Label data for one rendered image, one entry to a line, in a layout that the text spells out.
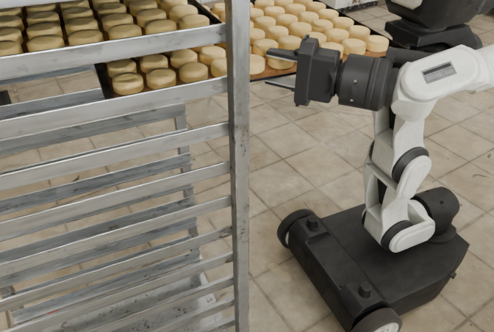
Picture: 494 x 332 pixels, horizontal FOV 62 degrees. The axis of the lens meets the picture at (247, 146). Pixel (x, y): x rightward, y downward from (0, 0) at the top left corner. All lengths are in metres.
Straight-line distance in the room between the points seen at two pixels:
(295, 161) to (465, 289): 1.06
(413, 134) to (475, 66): 0.69
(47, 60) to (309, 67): 0.40
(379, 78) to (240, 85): 0.22
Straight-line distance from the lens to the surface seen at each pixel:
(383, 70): 0.69
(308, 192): 2.21
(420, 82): 0.68
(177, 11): 0.75
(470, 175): 2.61
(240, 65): 0.67
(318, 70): 0.71
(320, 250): 1.69
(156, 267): 1.59
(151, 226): 0.84
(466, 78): 0.69
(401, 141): 1.35
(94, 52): 0.63
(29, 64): 0.64
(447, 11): 1.13
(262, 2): 1.10
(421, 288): 1.71
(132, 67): 0.76
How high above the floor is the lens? 1.46
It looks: 36 degrees down
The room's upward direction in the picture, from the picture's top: straight up
